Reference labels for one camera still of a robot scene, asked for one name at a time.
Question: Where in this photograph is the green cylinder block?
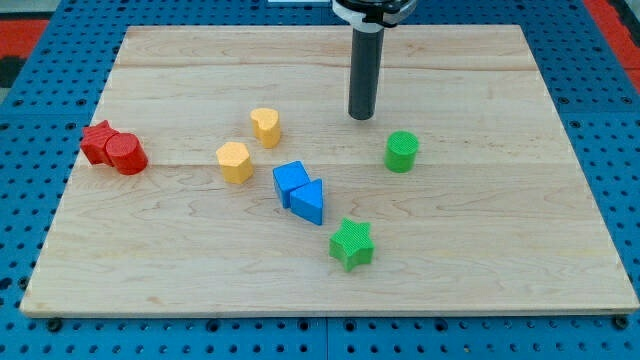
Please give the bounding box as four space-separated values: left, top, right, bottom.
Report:
384 131 419 173

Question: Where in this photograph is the green star block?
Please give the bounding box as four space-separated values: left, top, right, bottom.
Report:
329 218 375 272

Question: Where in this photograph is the yellow heart block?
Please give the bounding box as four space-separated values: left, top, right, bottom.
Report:
250 108 281 149

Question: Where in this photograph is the wooden board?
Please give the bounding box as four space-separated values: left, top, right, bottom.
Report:
20 25 639 318

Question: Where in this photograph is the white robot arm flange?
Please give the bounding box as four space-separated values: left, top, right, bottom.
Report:
331 0 418 33

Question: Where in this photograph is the blue cube block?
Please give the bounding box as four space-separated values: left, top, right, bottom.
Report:
272 161 310 208

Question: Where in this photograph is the red cylinder block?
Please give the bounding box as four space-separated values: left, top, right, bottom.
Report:
105 133 148 175

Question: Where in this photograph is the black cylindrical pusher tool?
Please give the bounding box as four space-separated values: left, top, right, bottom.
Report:
348 29 384 120

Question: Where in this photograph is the yellow hexagon block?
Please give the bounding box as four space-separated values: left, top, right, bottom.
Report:
216 142 254 184

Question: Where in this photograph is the blue triangle block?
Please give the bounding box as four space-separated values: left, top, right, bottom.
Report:
290 179 324 225

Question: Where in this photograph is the red star block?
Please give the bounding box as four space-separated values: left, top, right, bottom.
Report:
80 120 118 166

